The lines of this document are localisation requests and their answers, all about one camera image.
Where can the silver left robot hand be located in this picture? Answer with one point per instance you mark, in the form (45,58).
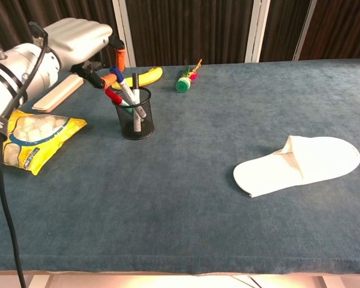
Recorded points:
(78,39)

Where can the blue capped marker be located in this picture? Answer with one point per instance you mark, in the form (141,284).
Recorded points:
(127,88)

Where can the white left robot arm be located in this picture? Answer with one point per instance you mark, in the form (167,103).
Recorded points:
(15,75)

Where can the red capped marker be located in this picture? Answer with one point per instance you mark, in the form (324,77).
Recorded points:
(114,96)

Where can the black marker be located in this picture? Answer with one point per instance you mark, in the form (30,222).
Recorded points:
(135,81)

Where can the black mesh pen holder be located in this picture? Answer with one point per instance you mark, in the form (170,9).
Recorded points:
(135,127)

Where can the yellow banana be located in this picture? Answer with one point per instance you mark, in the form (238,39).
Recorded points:
(151,76)

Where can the yellow snack bag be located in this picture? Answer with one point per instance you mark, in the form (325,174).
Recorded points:
(42,135)

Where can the green red toy plant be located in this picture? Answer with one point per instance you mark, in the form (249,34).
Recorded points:
(184,83)

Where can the blue table cloth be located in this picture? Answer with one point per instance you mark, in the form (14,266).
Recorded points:
(183,180)

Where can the white slipper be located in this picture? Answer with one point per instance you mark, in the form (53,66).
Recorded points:
(303,165)

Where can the white partition post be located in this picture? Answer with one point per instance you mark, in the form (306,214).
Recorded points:
(304,28)
(257,30)
(123,30)

